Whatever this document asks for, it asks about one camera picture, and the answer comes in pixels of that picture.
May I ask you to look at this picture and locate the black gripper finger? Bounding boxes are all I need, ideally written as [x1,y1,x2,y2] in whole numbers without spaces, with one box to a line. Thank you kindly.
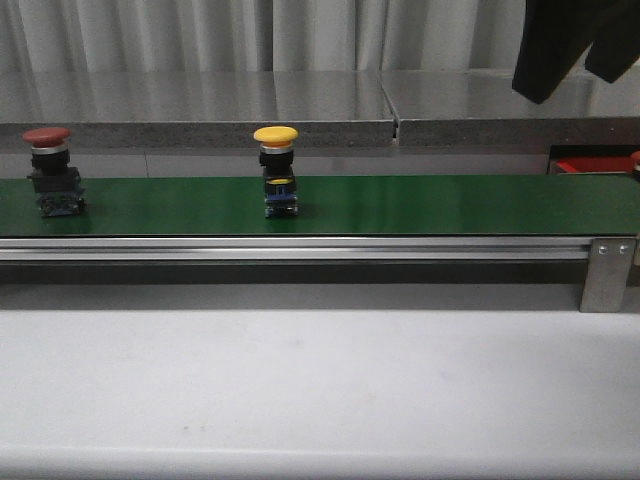
[512,0,608,104]
[585,1,639,83]

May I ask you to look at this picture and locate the left grey stone slab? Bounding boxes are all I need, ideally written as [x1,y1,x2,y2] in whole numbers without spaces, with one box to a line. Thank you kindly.
[1,71,395,149]

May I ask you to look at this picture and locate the red mushroom push button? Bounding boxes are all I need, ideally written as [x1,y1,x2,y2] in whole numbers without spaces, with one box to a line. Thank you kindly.
[630,151,640,181]
[22,127,86,217]

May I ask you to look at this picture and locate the grey pleated curtain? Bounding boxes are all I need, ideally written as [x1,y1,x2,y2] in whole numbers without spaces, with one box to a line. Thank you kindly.
[1,1,525,73]

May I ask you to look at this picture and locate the aluminium conveyor side rail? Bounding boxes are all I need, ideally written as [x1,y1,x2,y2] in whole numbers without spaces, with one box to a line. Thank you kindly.
[1,236,592,262]

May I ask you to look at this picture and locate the yellow mushroom push button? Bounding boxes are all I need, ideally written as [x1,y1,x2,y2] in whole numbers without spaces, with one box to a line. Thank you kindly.
[253,126,298,218]

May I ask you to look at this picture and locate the grey stone slab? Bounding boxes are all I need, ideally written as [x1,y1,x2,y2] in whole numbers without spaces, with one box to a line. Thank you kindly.
[381,68,639,150]
[1,71,395,149]

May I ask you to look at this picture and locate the right grey stone slab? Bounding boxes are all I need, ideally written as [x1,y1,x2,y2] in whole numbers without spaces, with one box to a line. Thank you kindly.
[381,68,639,150]

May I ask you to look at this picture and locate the steel conveyor support bracket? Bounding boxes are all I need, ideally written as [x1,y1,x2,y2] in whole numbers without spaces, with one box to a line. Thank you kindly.
[579,237,637,313]

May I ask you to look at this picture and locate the green conveyor belt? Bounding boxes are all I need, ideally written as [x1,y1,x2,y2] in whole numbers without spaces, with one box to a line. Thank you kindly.
[1,175,639,237]

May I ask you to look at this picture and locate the red plastic tray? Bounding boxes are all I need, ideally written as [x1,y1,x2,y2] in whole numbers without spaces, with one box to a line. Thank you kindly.
[549,156,635,174]

